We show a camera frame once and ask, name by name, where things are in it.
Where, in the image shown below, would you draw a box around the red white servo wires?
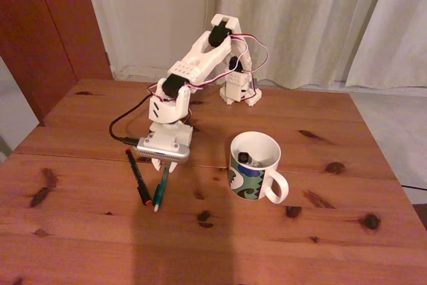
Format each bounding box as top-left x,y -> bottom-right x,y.
146,33 -> 271,99

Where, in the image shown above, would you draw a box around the black camera cable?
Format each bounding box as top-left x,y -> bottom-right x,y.
109,93 -> 153,147

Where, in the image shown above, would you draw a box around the wide cream curtain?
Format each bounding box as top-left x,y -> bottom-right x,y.
201,0 -> 393,89

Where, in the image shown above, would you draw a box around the black pen with red ends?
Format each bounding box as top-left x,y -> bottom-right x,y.
125,148 -> 153,206

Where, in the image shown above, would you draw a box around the white mug with green-blue pattern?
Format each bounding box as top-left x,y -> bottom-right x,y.
228,131 -> 290,204

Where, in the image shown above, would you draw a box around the white marker with black cap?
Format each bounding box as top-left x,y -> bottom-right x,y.
237,151 -> 263,168

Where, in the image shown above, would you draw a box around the teal green pen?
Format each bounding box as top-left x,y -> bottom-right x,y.
152,166 -> 171,213

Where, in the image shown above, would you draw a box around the narrow cream curtain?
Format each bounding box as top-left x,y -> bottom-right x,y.
343,0 -> 427,91

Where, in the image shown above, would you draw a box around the black floor cable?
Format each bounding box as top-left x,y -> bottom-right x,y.
400,182 -> 427,192

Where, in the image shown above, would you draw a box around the brown wooden cabinet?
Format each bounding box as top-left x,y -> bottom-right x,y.
0,0 -> 113,123

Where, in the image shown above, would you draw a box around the silver camera box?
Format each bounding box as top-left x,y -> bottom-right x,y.
133,135 -> 191,166

